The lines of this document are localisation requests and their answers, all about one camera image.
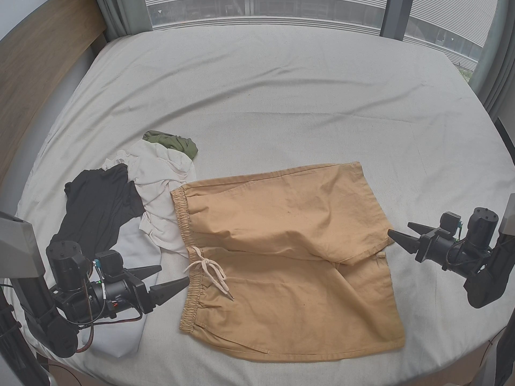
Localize grey-green curtain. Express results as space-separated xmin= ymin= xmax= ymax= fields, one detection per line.
xmin=469 ymin=0 xmax=515 ymax=116
xmin=74 ymin=0 xmax=153 ymax=41

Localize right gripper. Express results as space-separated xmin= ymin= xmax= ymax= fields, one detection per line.
xmin=386 ymin=221 xmax=464 ymax=270

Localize pale grey garment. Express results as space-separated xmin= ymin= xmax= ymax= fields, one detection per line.
xmin=78 ymin=220 xmax=163 ymax=359

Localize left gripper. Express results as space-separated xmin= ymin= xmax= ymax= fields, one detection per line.
xmin=89 ymin=265 xmax=190 ymax=320

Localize bed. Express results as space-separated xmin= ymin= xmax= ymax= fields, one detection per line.
xmin=0 ymin=0 xmax=515 ymax=386

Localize green garment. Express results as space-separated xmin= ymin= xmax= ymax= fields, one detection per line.
xmin=143 ymin=131 xmax=199 ymax=162

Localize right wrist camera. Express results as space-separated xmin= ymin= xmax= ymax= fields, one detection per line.
xmin=439 ymin=212 xmax=462 ymax=238

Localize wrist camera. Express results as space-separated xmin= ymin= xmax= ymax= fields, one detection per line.
xmin=439 ymin=212 xmax=462 ymax=238
xmin=94 ymin=251 xmax=125 ymax=282

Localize cream garment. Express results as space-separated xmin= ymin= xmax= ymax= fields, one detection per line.
xmin=101 ymin=140 xmax=198 ymax=258

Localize black garment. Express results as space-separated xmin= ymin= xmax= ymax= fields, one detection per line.
xmin=50 ymin=168 xmax=145 ymax=264

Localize tan shorts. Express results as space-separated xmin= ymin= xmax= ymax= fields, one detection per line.
xmin=171 ymin=160 xmax=406 ymax=363

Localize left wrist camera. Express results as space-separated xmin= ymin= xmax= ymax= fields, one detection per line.
xmin=94 ymin=251 xmax=125 ymax=282

